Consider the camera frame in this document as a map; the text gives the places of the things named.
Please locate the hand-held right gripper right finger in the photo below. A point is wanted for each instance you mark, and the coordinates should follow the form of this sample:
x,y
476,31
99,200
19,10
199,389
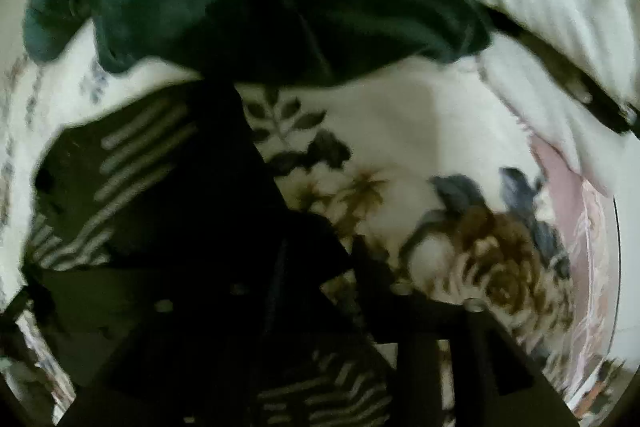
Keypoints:
x,y
370,278

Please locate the pink patterned cloth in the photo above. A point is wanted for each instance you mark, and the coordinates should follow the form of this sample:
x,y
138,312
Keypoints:
x,y
565,207

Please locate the floral bedsheet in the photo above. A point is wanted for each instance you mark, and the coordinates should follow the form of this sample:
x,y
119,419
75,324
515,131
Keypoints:
x,y
400,132

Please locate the black striped garment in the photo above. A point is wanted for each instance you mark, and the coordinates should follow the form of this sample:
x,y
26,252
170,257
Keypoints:
x,y
150,207

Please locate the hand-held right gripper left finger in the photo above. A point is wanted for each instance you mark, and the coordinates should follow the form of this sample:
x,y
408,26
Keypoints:
x,y
295,268

